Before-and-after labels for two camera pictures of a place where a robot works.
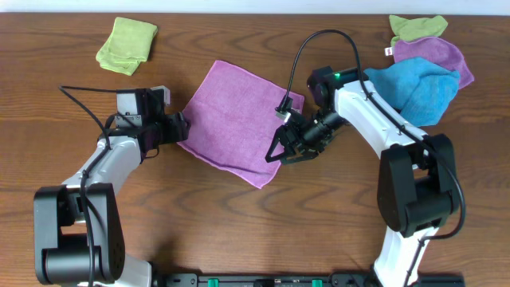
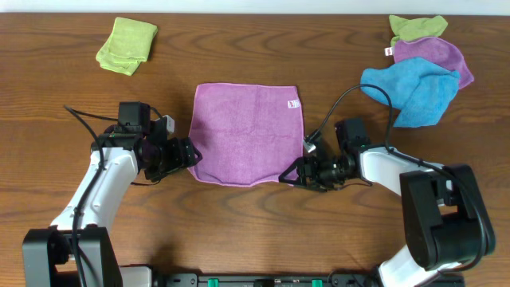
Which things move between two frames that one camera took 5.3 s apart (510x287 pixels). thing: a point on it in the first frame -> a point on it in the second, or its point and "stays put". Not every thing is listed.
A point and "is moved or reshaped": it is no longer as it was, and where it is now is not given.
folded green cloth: [127, 45] stays put
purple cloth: [233, 121] is moved or reshaped
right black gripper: [295, 142] -> [304, 172]
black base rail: [296, 280] stays put
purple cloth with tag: [441, 52] stays put
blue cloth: [422, 91] stays put
